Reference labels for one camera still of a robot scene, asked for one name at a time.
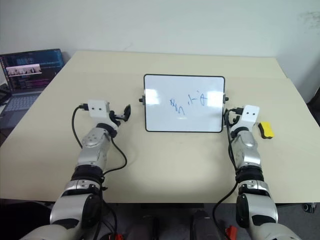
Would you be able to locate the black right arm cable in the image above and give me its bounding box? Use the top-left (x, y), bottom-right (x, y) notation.
top-left (212, 106), bottom-right (245, 229)

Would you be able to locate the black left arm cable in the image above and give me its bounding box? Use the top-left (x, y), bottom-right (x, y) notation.
top-left (71, 102), bottom-right (127, 240)

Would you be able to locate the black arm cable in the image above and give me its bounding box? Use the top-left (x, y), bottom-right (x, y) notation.
top-left (212, 106), bottom-right (245, 229)
top-left (71, 102), bottom-right (127, 240)

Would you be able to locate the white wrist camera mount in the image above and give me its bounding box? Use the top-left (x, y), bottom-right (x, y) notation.
top-left (234, 104), bottom-right (261, 129)
top-left (86, 99), bottom-right (111, 119)

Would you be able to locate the black framed whiteboard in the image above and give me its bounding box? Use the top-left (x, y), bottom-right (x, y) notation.
top-left (138, 73), bottom-right (230, 133)

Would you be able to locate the yellow and black eraser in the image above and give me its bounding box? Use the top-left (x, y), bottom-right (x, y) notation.
top-left (257, 121), bottom-right (276, 139)

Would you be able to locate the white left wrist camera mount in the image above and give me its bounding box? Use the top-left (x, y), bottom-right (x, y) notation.
top-left (86, 99), bottom-right (111, 119)

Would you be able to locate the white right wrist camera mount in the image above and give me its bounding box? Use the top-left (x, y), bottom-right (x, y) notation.
top-left (234, 104), bottom-right (261, 129)

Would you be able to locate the dark rounded shape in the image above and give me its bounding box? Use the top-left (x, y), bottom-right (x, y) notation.
top-left (191, 209), bottom-right (216, 240)

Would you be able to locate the black caster wheel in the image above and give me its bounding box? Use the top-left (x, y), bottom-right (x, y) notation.
top-left (301, 202), bottom-right (320, 215)

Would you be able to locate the open grey laptop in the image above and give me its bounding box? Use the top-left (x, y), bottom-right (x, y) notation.
top-left (0, 48), bottom-right (64, 130)

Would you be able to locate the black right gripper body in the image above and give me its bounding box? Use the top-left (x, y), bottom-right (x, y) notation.
top-left (226, 112), bottom-right (239, 128)

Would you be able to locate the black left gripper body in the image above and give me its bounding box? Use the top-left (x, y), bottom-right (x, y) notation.
top-left (109, 110), bottom-right (125, 124)

